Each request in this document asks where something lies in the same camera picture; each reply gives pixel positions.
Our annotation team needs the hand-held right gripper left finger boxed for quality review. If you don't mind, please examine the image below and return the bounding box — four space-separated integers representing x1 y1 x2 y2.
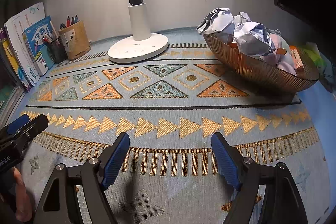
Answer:
33 132 131 224

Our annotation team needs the purple paper ball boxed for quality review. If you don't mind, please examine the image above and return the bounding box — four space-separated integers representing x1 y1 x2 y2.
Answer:
197 7 235 35

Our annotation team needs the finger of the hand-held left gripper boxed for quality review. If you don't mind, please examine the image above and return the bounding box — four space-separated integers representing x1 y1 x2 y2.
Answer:
5 114 49 147
0 114 30 139

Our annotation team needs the white desk lamp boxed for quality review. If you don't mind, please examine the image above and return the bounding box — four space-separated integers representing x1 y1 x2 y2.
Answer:
108 0 169 64

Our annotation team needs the small pink box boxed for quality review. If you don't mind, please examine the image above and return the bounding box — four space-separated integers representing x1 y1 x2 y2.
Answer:
290 47 305 70

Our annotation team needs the blue patterned woven mat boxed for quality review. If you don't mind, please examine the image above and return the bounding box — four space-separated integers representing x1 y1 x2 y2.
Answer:
21 27 330 224

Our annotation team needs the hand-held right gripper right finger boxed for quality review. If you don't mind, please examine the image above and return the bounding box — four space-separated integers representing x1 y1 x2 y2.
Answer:
211 132 309 224

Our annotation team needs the purple edged book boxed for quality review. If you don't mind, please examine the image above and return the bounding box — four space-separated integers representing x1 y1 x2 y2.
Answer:
0 27 28 93

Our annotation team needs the green plastic bag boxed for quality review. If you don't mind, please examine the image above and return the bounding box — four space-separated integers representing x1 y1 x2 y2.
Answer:
299 42 327 77

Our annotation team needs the person's left hand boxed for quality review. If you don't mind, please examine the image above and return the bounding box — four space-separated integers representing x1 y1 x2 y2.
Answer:
12 168 34 222

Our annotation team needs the woven brown basket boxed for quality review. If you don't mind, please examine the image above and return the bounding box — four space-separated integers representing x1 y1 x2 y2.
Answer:
203 32 319 94

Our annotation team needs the blue workbook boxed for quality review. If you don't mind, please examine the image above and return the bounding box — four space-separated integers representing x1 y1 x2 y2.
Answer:
22 17 54 76

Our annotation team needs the wooden pencil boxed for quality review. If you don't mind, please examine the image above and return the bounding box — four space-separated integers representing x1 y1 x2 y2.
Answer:
51 22 60 40

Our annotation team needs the light blue notebook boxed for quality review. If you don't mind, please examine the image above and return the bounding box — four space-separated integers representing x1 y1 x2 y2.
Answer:
41 46 56 69

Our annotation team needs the bamboo pen holder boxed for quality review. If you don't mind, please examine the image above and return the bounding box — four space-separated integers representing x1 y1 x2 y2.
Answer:
58 20 92 61

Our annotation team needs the three-colour dango plush toy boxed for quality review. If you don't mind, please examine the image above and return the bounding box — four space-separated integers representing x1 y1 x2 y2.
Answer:
268 33 292 56
262 53 298 76

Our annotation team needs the black mesh pen holder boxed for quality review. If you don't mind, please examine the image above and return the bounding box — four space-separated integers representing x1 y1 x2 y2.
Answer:
43 36 68 64

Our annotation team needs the white paper ball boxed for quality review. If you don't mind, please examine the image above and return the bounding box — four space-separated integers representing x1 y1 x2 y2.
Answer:
234 22 276 56
234 12 251 28

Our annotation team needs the white worksheet booklet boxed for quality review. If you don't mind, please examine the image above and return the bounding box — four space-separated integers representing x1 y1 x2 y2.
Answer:
5 2 46 85

